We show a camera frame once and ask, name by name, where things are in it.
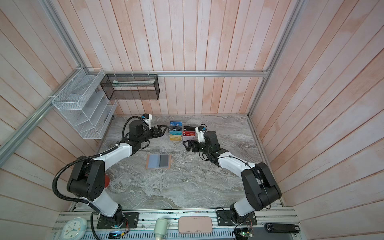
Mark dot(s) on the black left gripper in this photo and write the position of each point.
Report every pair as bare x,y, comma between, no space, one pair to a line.
161,133

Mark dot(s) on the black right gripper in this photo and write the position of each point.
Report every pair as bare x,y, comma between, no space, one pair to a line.
188,147

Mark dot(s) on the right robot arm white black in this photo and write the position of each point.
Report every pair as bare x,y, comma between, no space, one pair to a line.
261,188

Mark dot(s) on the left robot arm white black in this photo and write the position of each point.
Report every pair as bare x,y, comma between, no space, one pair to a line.
87,180

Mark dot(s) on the black credit card left column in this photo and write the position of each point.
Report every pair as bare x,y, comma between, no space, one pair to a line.
175,128

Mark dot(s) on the black credit card column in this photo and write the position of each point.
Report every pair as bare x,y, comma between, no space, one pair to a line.
175,128
189,128

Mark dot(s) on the gold credit card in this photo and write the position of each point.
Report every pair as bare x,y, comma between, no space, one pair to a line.
176,137

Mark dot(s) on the red credit card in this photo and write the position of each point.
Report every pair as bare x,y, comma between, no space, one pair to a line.
189,133

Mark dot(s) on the teal credit card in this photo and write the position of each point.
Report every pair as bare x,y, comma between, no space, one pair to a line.
175,133

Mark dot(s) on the black credit card right column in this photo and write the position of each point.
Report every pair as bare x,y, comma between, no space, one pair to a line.
189,128

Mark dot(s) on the black mesh basket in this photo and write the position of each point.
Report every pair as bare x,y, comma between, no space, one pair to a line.
131,87

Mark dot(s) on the pink rectangular case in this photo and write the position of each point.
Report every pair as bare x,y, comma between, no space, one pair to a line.
193,225

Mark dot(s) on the black stapler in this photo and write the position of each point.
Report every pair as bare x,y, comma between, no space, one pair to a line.
277,228

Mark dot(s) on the white analog clock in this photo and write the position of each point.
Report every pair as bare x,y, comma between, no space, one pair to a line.
74,229

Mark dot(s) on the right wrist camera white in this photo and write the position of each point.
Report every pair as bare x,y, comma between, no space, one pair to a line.
200,130

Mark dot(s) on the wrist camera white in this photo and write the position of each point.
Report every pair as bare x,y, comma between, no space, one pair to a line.
147,120
200,130

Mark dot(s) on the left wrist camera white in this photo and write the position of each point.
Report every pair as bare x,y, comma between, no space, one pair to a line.
147,120

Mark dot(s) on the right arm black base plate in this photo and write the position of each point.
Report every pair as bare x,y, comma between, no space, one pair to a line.
228,218

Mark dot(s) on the white wire mesh shelf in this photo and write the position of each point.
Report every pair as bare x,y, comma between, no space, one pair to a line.
86,108

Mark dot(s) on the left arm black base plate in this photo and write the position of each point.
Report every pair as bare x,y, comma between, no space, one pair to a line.
119,220

